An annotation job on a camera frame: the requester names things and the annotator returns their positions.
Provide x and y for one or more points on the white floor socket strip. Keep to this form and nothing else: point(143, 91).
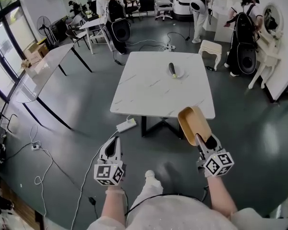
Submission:
point(171, 47)

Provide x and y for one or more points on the white office chair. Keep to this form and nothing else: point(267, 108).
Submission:
point(163, 5)

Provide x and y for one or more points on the white shelf cabinet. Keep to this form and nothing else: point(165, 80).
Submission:
point(220, 20)

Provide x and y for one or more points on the large black backpack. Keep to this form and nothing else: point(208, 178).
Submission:
point(246, 47)

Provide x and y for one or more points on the tan plastic container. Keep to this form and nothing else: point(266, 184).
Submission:
point(193, 124)

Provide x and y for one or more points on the person's left forearm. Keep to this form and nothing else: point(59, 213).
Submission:
point(114, 205)

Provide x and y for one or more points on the white marble table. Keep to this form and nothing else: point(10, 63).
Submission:
point(158, 90)

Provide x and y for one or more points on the dark dining chair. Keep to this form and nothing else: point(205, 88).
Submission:
point(76, 33)

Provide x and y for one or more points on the white dressing table with mirror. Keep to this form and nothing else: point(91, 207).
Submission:
point(268, 49)

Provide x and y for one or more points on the black standing fan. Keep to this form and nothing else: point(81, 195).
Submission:
point(43, 24)

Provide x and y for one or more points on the black office chair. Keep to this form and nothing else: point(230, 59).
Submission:
point(146, 2)

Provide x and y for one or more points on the black backpack white trim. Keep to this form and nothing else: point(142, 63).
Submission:
point(118, 25)

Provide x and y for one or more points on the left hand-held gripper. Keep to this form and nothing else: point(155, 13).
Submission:
point(105, 172)

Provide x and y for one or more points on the brown cardboard box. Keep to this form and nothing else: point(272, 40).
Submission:
point(36, 53)

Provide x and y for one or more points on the dark eggplant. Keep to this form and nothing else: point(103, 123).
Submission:
point(172, 68)

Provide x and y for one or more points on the person's right hand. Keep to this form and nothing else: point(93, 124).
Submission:
point(201, 170)

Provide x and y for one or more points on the white round backpack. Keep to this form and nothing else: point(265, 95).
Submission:
point(198, 3)

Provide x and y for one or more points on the person's right forearm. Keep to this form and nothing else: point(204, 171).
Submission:
point(220, 195)

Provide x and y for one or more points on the white wheeled robot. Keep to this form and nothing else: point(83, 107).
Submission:
point(182, 2)

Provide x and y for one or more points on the clear round plate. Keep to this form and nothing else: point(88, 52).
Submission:
point(180, 72)

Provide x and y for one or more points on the long grey glossy table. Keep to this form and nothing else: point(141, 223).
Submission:
point(45, 66)

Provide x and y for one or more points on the person's white trouser leg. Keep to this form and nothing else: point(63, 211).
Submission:
point(148, 188)

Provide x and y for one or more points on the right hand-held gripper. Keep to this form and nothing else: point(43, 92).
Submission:
point(218, 164)

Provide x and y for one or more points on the small white power strip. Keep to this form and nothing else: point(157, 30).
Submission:
point(35, 146)

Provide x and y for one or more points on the small white dining table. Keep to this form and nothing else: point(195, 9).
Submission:
point(93, 24)

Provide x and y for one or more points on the large white power strip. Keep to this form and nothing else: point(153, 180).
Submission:
point(126, 125)

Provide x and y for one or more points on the person's white shirt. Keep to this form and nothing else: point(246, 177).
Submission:
point(177, 214)

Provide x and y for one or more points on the cream padded stool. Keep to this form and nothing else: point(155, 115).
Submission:
point(210, 47)

